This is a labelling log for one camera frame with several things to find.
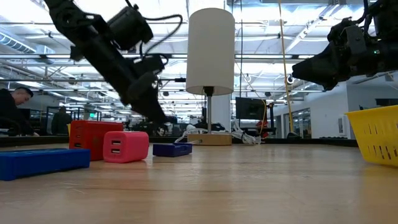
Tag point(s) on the bright blue box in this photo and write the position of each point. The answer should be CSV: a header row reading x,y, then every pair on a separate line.
x,y
40,163

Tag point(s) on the rectangular yellow plastic basket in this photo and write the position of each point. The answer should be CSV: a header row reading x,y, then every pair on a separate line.
x,y
377,137

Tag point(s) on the black aluminium table frame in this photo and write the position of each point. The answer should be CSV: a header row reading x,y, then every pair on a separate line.
x,y
311,141

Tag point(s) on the pink USB charger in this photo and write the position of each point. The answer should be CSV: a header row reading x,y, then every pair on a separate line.
x,y
130,147

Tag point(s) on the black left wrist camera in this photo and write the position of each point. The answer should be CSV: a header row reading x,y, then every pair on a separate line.
x,y
129,28

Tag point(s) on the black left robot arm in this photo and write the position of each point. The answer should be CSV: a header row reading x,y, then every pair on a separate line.
x,y
68,15

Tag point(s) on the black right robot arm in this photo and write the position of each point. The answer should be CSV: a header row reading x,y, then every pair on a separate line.
x,y
387,15

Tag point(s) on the standing person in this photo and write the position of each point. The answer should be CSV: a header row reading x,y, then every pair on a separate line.
x,y
61,121

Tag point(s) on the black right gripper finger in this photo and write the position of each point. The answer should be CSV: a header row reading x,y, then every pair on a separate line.
x,y
323,70

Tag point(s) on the small square yellow basket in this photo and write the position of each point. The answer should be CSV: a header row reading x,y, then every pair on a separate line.
x,y
68,128

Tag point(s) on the navy blue case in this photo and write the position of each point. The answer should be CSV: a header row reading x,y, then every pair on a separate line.
x,y
171,150

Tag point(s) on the red block charger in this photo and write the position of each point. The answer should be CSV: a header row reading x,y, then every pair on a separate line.
x,y
90,137

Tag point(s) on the white cylindrical lamp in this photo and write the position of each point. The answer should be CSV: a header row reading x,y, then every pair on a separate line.
x,y
211,49

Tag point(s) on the black monitor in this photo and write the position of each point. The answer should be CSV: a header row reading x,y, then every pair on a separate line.
x,y
250,108

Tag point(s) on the seated person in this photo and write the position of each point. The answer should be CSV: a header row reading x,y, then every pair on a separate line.
x,y
9,105

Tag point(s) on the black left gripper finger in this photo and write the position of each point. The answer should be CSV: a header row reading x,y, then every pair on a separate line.
x,y
144,93

